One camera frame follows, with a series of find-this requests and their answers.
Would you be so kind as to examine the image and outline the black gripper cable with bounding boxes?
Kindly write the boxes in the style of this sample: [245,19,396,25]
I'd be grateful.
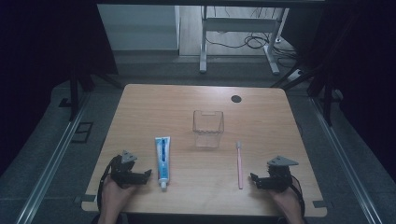
[96,154,122,213]
[290,175,307,218]

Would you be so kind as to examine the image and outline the dark curtain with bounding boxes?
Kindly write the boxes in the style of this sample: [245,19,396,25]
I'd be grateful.
[0,0,120,176]
[281,0,396,183]

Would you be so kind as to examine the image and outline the black floor cables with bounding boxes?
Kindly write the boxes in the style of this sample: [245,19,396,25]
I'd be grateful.
[205,7,298,68]

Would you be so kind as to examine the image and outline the person's right hand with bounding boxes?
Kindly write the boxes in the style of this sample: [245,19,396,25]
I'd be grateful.
[268,185,303,217]

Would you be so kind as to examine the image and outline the black rectangular floor frame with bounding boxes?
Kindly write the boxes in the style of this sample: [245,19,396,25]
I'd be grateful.
[70,121,94,145]

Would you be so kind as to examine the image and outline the blue and white toothpaste tube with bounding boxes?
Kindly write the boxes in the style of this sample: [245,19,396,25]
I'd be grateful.
[154,135,172,192]

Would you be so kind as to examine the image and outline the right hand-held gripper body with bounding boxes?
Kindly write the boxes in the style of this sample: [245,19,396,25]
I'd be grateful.
[257,155,300,193]

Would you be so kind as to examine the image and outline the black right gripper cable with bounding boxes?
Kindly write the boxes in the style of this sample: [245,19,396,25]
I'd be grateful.
[290,175,307,218]

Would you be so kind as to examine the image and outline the clear plastic container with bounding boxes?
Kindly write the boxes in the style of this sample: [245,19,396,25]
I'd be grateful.
[191,109,226,148]

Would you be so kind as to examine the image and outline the pink toothbrush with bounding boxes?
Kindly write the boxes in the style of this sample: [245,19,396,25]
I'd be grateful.
[235,141,245,190]

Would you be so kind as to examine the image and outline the white metal desk frame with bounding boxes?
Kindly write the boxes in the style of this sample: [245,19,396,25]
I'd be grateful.
[199,5,290,77]

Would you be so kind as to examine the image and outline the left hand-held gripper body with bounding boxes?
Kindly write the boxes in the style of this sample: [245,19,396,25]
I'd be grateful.
[109,149,148,189]

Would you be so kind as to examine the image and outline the black metal stand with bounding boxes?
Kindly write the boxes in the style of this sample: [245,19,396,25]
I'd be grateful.
[68,60,125,123]
[270,59,345,127]

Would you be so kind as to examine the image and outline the metal floor rail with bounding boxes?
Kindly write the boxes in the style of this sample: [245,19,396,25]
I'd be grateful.
[309,95,385,224]
[14,92,92,224]

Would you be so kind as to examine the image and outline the person's left hand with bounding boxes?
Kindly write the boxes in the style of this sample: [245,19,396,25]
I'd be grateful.
[101,176,138,217]

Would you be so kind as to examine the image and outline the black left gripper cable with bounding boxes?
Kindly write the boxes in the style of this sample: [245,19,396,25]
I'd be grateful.
[96,154,122,213]

